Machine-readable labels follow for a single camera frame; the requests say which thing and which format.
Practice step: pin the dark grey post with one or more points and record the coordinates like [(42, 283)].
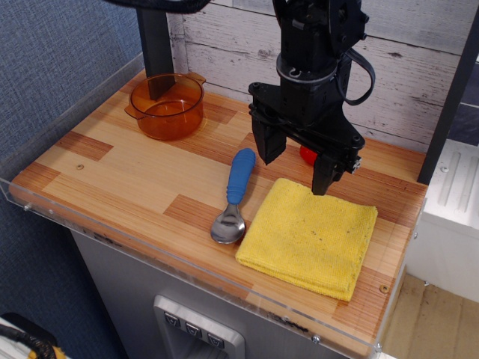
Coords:
[(455, 94), (156, 47)]

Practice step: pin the yellow and black object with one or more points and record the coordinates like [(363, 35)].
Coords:
[(15, 342)]

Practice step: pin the grey toy cabinet front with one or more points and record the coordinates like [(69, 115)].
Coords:
[(129, 286)]

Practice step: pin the dark grey left post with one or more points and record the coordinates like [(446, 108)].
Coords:
[(156, 47)]

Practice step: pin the orange transparent plastic pot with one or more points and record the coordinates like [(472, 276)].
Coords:
[(169, 106)]

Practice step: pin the yellow folded microfiber cloth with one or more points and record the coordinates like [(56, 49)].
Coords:
[(314, 242)]

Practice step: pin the clear acrylic counter guard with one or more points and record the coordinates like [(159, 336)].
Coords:
[(109, 182)]

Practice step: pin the red toy strawberry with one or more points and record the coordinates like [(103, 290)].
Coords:
[(308, 155)]

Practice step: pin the dark grey right post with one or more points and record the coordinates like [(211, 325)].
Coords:
[(455, 94)]

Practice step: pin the white toy sink unit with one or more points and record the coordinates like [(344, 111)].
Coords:
[(444, 247)]

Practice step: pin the silver dispenser button panel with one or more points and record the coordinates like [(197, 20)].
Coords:
[(196, 331)]

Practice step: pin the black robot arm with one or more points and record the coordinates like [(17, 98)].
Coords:
[(314, 64)]

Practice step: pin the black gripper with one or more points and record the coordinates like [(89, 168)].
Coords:
[(311, 114)]

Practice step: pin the blue-handled metal spoon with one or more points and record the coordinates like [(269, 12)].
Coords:
[(229, 226)]

